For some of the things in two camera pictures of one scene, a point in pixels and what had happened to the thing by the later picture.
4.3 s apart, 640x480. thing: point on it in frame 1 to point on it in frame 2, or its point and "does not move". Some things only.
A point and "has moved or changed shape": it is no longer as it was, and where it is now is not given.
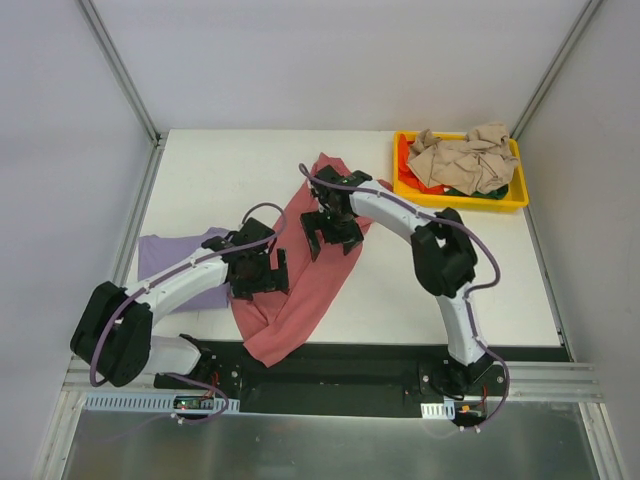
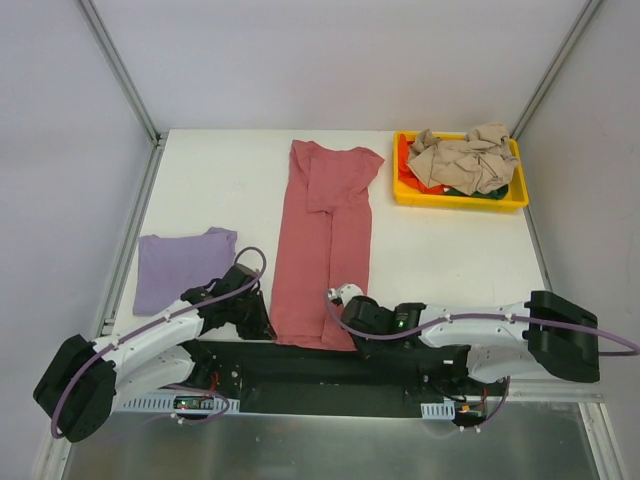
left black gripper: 267,284 to 255,315
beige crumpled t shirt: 483,161 does not move
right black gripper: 332,232 to 347,318
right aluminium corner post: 557,66 does not move
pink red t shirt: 272,324 has moved or changed shape
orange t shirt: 407,174 does not move
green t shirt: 496,193 does not move
